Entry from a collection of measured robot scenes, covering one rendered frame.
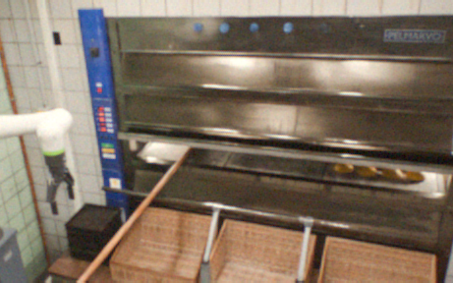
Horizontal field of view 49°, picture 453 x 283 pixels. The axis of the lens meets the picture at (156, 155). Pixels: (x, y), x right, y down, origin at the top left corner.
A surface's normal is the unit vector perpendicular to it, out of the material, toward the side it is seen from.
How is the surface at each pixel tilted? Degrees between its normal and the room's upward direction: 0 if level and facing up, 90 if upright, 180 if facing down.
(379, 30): 90
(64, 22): 90
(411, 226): 70
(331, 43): 90
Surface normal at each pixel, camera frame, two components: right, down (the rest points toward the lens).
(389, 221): -0.41, 0.10
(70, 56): -0.41, 0.43
